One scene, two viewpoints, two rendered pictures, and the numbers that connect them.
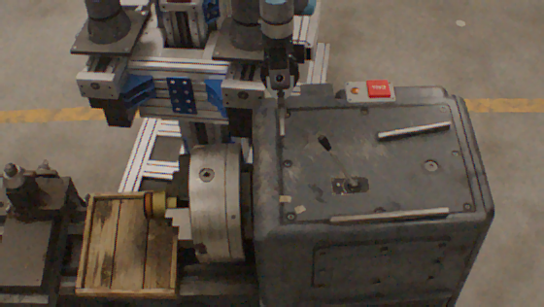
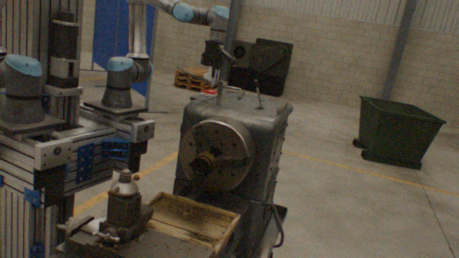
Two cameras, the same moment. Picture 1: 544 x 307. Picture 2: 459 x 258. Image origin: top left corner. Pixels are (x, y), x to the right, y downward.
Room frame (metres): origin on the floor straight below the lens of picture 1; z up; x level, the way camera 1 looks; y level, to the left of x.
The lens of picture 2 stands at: (0.61, 1.63, 1.61)
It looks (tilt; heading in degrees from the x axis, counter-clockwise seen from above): 15 degrees down; 283
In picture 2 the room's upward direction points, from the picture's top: 9 degrees clockwise
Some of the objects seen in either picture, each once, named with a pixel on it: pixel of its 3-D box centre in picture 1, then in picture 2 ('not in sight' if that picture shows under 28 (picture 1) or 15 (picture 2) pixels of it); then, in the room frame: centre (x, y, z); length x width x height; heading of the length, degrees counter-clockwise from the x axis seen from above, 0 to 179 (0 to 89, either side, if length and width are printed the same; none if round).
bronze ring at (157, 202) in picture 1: (161, 205); (204, 163); (1.00, 0.30, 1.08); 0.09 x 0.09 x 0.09; 88
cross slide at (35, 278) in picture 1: (29, 227); (137, 248); (1.04, 0.75, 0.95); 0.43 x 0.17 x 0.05; 178
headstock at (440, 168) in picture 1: (364, 195); (237, 137); (1.01, -0.25, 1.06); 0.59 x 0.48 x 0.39; 88
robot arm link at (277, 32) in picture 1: (276, 23); (216, 36); (1.14, -0.04, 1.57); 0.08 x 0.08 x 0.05
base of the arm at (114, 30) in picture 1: (106, 18); (23, 105); (1.68, 0.51, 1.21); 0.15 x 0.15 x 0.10
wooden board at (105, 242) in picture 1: (130, 243); (184, 221); (1.01, 0.43, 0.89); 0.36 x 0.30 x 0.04; 178
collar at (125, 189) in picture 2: (14, 175); (125, 185); (1.10, 0.75, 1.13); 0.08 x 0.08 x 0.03
